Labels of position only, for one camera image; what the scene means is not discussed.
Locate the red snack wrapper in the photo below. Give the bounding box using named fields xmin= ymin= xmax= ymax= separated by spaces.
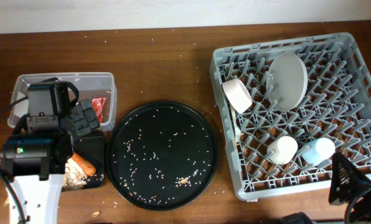
xmin=92 ymin=97 xmax=106 ymax=123

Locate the blue plastic cup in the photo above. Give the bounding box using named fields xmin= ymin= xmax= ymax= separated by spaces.
xmin=301 ymin=138 xmax=336 ymax=166

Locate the orange carrot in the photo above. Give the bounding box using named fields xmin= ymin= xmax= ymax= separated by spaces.
xmin=71 ymin=152 xmax=96 ymax=176

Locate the cream plastic cup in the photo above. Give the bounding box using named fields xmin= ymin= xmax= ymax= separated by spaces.
xmin=267 ymin=136 xmax=298 ymax=165

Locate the white plastic fork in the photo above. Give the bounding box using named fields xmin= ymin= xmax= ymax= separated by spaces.
xmin=230 ymin=105 xmax=241 ymax=143

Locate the grey plate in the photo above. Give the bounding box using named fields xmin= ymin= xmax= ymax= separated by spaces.
xmin=266 ymin=52 xmax=308 ymax=111

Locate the pink bowl with leftovers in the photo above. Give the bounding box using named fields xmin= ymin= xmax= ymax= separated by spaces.
xmin=222 ymin=78 xmax=253 ymax=114

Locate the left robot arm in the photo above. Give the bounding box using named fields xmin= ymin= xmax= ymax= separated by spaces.
xmin=0 ymin=78 xmax=103 ymax=223

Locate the grey dishwasher rack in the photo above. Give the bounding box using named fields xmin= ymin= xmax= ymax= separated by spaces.
xmin=210 ymin=33 xmax=371 ymax=202

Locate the clear plastic bin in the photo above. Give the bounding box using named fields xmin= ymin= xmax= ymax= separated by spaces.
xmin=11 ymin=72 xmax=118 ymax=132

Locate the black rectangular tray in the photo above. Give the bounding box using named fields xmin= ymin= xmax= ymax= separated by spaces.
xmin=74 ymin=131 xmax=105 ymax=190

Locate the pile of food leftovers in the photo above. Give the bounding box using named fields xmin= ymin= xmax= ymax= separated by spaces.
xmin=62 ymin=159 xmax=88 ymax=191

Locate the round black tray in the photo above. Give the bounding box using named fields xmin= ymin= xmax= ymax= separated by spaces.
xmin=105 ymin=101 xmax=218 ymax=210

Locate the black camera cable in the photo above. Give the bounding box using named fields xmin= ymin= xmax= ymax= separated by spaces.
xmin=0 ymin=95 xmax=29 ymax=124

